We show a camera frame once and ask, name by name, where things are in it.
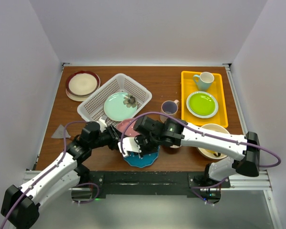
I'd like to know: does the light blue mug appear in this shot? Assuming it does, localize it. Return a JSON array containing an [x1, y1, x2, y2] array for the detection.
[[193, 72, 215, 92]]

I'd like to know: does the red rimmed cream plate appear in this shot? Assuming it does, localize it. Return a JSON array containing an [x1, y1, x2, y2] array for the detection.
[[65, 71, 101, 97]]

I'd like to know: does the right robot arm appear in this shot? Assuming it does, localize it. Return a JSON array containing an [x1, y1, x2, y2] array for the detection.
[[133, 115, 259, 187]]

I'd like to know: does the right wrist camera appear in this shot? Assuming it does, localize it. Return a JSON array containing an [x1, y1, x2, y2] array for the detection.
[[117, 137, 142, 158]]

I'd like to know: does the white plastic basket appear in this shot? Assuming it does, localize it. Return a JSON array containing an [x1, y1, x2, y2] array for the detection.
[[77, 73, 152, 126]]

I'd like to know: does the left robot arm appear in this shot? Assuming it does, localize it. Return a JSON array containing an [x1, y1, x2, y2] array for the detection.
[[0, 122, 122, 229]]

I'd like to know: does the pink purple mug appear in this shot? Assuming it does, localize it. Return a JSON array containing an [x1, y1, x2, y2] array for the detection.
[[161, 100, 179, 118]]

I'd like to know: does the purple patterned small bowl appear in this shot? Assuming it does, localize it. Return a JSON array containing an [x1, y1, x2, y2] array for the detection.
[[169, 145, 181, 149]]

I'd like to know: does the pink dotted scalloped plate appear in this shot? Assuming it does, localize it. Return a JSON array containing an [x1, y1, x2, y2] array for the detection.
[[116, 118, 139, 137]]

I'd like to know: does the yellow glass cup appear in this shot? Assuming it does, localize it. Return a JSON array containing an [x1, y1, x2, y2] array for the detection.
[[206, 149, 221, 157]]

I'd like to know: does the blue dotted scalloped plate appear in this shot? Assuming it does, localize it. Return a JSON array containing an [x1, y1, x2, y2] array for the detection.
[[124, 147, 160, 168]]

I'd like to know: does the lime green plate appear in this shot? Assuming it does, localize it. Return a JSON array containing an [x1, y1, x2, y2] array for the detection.
[[186, 91, 219, 119]]

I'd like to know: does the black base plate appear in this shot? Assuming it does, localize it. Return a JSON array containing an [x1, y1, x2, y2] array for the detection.
[[61, 170, 231, 201]]

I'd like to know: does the spatula with wooden handle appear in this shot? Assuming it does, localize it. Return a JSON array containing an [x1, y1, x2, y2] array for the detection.
[[51, 125, 71, 139]]

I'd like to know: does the yellow plastic tray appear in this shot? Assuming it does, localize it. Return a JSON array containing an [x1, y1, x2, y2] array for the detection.
[[181, 71, 228, 128]]

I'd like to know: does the cream ceramic bowl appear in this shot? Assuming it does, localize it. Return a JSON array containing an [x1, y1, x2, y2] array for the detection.
[[197, 124, 230, 160]]

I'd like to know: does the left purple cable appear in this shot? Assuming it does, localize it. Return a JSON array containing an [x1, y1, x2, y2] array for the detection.
[[0, 120, 110, 229]]

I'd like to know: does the mint green flower plate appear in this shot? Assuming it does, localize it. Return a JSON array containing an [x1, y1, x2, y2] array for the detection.
[[103, 92, 138, 122]]

